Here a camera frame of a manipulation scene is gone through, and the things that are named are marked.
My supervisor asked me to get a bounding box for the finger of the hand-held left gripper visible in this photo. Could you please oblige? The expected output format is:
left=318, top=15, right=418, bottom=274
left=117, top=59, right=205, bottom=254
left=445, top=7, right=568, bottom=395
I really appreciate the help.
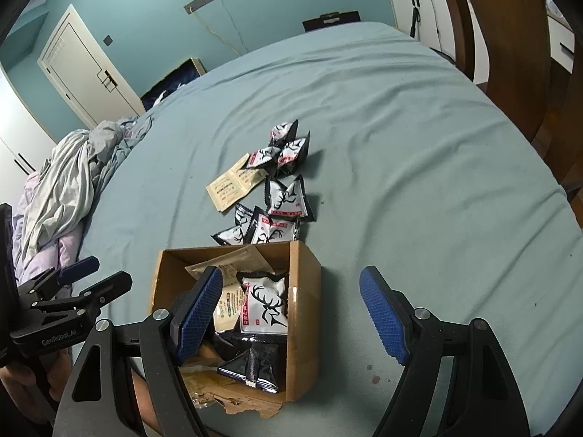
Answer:
left=30, top=271, right=134, bottom=324
left=16, top=256, right=101, bottom=301

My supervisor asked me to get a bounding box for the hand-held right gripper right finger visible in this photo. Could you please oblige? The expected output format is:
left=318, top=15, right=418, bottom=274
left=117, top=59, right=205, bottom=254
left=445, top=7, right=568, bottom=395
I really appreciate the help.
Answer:
left=359, top=265, right=531, bottom=437

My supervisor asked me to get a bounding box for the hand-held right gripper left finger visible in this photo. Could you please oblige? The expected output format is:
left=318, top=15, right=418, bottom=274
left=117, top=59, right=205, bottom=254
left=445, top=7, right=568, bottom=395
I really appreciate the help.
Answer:
left=52, top=265, right=225, bottom=437

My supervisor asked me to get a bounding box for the beige paper sachet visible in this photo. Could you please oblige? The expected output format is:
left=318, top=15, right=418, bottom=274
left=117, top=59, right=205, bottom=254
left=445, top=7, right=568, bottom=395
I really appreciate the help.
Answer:
left=213, top=282, right=247, bottom=334
left=230, top=154, right=270, bottom=188
left=206, top=170, right=257, bottom=214
left=184, top=245, right=270, bottom=284

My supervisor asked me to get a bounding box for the black foil packet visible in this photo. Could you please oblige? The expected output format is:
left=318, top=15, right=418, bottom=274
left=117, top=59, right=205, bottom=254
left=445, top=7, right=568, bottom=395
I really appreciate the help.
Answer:
left=212, top=330, right=287, bottom=361
left=218, top=343, right=287, bottom=394

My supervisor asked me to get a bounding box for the white deer print packet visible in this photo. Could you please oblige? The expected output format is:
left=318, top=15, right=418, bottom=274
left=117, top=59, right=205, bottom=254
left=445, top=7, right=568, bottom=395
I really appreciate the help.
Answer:
left=236, top=269, right=290, bottom=334

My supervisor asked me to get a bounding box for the brown cardboard box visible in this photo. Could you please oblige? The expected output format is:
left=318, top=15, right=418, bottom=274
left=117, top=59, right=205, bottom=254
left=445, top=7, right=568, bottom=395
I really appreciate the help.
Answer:
left=146, top=240, right=322, bottom=420

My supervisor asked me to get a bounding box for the pile of black snack packets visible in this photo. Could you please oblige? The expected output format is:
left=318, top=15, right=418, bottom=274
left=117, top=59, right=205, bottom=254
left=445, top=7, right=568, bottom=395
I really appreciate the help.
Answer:
left=211, top=118, right=316, bottom=247

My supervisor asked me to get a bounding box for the person's left hand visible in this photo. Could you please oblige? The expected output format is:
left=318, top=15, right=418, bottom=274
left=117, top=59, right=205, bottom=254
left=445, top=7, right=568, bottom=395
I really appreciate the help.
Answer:
left=0, top=359, right=62, bottom=424

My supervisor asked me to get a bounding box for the lilac quilt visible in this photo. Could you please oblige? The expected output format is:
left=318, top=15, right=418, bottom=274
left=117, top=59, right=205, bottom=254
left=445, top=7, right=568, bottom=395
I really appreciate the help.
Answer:
left=11, top=173, right=87, bottom=285

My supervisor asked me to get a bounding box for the crumpled grey sheet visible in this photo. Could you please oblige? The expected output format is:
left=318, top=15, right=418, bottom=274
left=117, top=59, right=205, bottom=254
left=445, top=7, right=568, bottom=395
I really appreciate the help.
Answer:
left=20, top=116, right=156, bottom=274

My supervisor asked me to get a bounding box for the person's bare leg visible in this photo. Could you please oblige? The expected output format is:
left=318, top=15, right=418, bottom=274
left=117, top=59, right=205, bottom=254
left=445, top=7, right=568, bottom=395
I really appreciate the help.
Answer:
left=131, top=368, right=162, bottom=433

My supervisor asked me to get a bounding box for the white wardrobe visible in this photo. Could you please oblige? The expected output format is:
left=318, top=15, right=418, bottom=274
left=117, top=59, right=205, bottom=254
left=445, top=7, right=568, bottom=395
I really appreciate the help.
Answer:
left=0, top=61, right=60, bottom=178

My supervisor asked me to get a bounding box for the bed with teal sheet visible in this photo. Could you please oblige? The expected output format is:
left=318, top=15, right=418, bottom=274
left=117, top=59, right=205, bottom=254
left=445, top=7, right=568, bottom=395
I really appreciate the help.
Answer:
left=59, top=20, right=583, bottom=437

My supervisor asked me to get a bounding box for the cream panelled door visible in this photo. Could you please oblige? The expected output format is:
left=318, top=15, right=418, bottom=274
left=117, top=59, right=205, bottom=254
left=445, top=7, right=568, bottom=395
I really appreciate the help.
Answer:
left=37, top=4, right=146, bottom=130

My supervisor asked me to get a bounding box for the white cabinet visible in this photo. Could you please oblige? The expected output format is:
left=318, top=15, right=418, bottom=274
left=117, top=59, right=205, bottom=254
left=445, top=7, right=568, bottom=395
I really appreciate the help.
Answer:
left=383, top=0, right=461, bottom=62

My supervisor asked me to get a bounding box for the white drawer unit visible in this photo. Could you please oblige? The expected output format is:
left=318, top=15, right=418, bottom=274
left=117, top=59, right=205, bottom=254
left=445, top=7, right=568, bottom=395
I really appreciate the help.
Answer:
left=544, top=0, right=577, bottom=74

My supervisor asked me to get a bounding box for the yellow hanging cable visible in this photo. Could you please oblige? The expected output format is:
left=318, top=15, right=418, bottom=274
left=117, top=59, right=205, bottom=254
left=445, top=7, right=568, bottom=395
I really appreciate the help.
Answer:
left=196, top=9, right=242, bottom=58

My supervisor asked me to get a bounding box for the brown wooden frame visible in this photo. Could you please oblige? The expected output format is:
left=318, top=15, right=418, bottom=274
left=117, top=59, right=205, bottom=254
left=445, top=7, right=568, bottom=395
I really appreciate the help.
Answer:
left=428, top=0, right=583, bottom=237

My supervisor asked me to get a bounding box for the grey wall-mounted strip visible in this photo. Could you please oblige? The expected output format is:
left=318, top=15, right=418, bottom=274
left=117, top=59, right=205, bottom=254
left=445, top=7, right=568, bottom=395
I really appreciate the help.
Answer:
left=184, top=0, right=226, bottom=14

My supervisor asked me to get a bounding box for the black strap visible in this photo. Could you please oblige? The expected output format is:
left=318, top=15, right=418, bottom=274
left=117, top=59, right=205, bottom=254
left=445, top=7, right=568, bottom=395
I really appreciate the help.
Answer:
left=407, top=0, right=422, bottom=39

